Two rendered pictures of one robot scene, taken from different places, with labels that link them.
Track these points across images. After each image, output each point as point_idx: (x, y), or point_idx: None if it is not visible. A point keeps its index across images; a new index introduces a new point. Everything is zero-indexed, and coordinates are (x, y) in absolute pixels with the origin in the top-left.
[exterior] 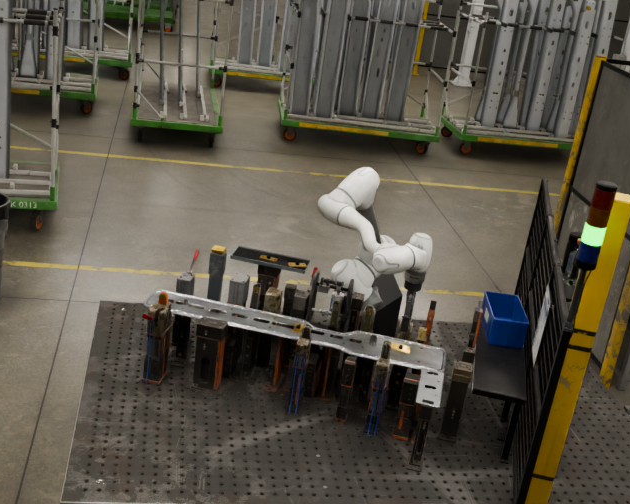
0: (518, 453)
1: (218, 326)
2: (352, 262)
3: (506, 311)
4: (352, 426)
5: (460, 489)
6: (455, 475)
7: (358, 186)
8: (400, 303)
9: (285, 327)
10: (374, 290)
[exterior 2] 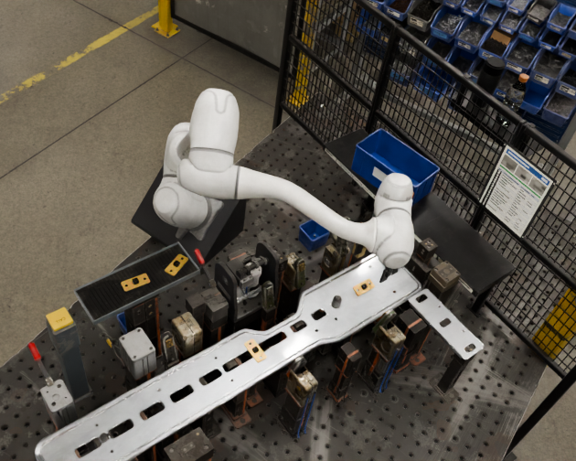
0: (507, 308)
1: (203, 448)
2: (179, 187)
3: (371, 148)
4: (357, 393)
5: (497, 383)
6: (477, 369)
7: (229, 131)
8: None
9: (244, 363)
10: None
